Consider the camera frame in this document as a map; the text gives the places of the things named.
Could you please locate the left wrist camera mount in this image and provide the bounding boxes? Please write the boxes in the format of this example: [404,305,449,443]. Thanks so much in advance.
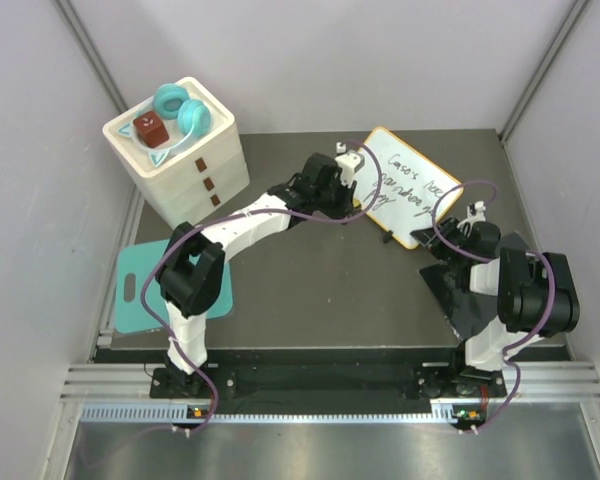
[334,142,365,189]

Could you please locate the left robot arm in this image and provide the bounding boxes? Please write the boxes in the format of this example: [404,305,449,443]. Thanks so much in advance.
[156,150,365,397]

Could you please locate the brown cube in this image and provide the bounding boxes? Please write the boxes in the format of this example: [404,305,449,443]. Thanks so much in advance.
[133,110,169,148]

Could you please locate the purple cable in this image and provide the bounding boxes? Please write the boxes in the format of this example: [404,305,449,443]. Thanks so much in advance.
[431,180,556,434]
[140,138,385,434]

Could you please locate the teal cat-ear headphones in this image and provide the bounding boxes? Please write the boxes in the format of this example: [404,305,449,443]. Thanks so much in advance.
[117,83,213,168]

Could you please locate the white three-drawer storage box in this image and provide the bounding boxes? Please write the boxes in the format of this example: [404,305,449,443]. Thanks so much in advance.
[102,77,249,228]

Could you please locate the teal cutting board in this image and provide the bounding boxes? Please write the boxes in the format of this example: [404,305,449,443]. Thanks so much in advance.
[114,240,234,334]

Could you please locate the grey slotted cable duct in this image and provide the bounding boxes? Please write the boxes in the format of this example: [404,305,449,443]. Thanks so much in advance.
[80,403,483,425]

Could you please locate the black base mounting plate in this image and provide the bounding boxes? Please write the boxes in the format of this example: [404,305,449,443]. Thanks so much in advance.
[150,362,507,400]

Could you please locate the aluminium frame rail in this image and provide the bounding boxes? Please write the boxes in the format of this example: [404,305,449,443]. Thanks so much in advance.
[60,364,151,402]

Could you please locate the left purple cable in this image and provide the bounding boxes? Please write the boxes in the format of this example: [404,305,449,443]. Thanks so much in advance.
[140,138,385,434]

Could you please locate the black flat box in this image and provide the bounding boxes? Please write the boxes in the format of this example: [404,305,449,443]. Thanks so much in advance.
[420,233,549,340]

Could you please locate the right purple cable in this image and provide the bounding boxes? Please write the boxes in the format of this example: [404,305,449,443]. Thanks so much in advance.
[431,180,556,434]

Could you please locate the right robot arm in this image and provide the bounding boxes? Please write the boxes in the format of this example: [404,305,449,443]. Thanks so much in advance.
[412,217,580,396]

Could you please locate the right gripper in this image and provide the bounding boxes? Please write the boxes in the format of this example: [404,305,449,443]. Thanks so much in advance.
[413,217,472,264]

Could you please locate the yellow-framed whiteboard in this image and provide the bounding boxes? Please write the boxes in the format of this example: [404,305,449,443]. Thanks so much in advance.
[355,127,463,250]

